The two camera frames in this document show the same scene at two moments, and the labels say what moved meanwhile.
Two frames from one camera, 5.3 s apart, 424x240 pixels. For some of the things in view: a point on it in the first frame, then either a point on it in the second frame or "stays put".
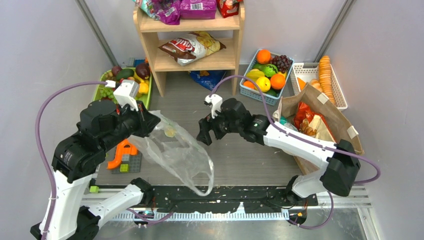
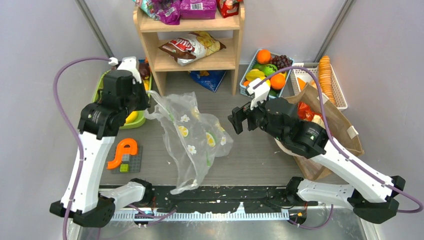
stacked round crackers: (325, 77) stays put
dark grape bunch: (282, 62) stays put
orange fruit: (277, 81) stays put
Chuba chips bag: (192, 46) stays put
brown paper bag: (323, 105) stays put
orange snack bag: (304, 113) stays put
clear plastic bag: (172, 147) -> (194, 136)
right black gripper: (218, 122) -> (248, 117)
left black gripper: (145, 121) -> (139, 98)
